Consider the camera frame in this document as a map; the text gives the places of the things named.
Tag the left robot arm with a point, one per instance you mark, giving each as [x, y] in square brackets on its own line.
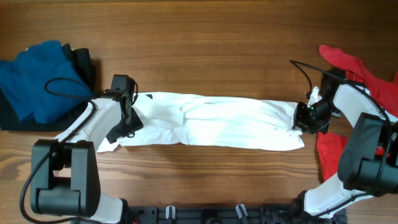
[64, 180]

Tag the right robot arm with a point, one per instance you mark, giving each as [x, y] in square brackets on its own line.
[368, 164]

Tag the red t-shirt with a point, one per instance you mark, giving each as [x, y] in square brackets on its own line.
[330, 145]

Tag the black folded garment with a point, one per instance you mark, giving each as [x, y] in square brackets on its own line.
[80, 58]

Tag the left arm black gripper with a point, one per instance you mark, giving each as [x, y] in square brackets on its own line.
[135, 124]

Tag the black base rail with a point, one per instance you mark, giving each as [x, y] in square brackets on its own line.
[240, 214]

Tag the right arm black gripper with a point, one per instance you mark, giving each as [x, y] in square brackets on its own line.
[300, 123]

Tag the blue folded shirt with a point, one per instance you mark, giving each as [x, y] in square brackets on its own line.
[41, 83]

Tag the white t-shirt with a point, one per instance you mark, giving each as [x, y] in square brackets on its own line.
[171, 118]

